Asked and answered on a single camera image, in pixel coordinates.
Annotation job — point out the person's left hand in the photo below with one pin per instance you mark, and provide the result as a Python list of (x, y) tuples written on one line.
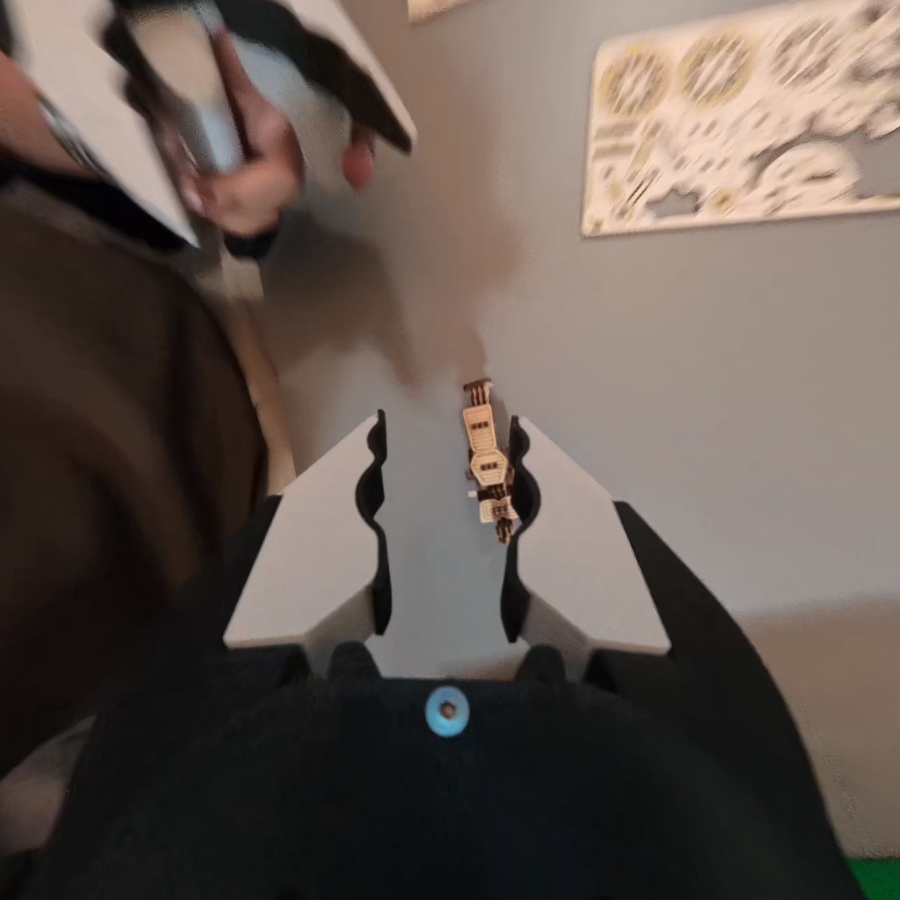
[(260, 183)]

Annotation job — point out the person's brown shirt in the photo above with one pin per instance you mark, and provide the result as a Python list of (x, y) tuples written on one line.
[(105, 422)]

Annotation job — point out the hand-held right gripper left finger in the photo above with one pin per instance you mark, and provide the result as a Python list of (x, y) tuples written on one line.
[(302, 562)]

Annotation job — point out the green plastic bin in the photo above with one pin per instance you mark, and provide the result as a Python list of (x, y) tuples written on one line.
[(879, 882)]

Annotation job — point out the silver wrist watch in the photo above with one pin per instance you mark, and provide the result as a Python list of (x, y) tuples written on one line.
[(67, 133)]

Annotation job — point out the wooden puzzle sheet with gears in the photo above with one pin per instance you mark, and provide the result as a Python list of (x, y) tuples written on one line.
[(738, 140)]

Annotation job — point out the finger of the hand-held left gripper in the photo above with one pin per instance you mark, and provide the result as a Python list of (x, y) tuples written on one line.
[(84, 91), (351, 60)]

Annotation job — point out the wooden model arm piece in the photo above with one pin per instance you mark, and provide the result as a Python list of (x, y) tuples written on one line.
[(485, 460)]

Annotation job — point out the grey desk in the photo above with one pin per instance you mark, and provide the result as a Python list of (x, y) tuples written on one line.
[(633, 351)]

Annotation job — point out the person's left forearm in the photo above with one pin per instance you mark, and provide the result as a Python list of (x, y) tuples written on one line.
[(17, 112)]

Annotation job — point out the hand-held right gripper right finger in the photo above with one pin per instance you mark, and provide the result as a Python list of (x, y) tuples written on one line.
[(590, 562)]

